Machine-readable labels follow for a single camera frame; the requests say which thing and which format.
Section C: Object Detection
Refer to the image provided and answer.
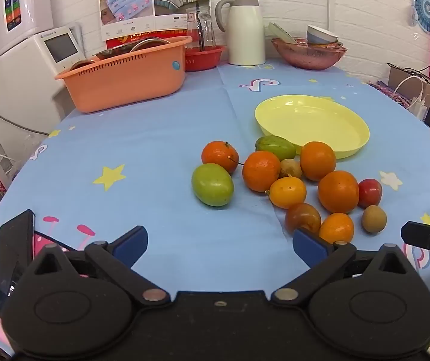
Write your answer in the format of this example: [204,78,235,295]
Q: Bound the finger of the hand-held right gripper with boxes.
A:
[401,221,430,286]

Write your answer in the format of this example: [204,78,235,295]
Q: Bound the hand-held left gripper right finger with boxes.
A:
[270,227,415,305]

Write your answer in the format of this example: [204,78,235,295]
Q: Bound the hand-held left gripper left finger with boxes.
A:
[31,226,171,305]

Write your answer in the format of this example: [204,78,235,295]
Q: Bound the dark red-green plum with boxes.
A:
[285,202,322,235]

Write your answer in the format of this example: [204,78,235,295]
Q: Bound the small mandarin orange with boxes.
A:
[319,212,355,244]

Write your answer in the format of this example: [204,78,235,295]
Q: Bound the brown kiwifruit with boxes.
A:
[279,158,303,180]
[362,205,387,234]

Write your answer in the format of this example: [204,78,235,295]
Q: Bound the yellow-orange citrus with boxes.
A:
[267,176,307,210]

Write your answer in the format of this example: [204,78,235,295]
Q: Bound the large mandarin orange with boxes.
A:
[318,170,360,214]

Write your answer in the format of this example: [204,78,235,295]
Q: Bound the red plum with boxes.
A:
[358,178,383,208]

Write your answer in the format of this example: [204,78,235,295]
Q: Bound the green apple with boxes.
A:
[255,135,297,162]

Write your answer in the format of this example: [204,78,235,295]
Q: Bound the mandarin orange with stem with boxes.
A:
[201,140,245,174]

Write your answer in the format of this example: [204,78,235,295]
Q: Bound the yellow plastic plate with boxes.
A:
[254,95,371,159]

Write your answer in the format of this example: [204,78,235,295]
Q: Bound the white charger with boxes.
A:
[412,98,428,121]

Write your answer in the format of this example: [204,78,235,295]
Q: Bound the blue printed tablecloth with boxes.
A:
[0,60,430,361]

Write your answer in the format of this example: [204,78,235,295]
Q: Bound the black smartphone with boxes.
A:
[0,211,36,318]

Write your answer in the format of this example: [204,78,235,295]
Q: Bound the patterned cloth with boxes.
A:
[367,80,414,110]

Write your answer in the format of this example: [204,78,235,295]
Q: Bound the orange plastic basket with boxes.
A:
[54,35,194,114]

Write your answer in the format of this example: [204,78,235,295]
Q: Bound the pink glass bowl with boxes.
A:
[270,37,348,71]

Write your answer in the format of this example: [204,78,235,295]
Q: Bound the steel plate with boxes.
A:
[95,43,137,61]
[130,38,171,52]

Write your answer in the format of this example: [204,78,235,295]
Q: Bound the red plastic basket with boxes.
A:
[185,45,226,72]

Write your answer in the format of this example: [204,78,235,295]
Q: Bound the white appliance with screen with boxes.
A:
[0,24,86,147]

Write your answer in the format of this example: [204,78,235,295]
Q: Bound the white and blue ceramic bowl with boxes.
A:
[307,25,339,46]

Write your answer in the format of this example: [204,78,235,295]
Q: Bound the white plate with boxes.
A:
[267,22,298,44]

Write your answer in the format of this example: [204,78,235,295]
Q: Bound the white thermos jug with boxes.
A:
[215,0,267,66]

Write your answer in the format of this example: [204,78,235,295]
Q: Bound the glass pitcher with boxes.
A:
[186,5,216,51]

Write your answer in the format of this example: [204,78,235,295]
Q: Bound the white cable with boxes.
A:
[391,74,428,102]

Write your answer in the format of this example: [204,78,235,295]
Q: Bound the bedding wall poster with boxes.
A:
[98,0,213,51]

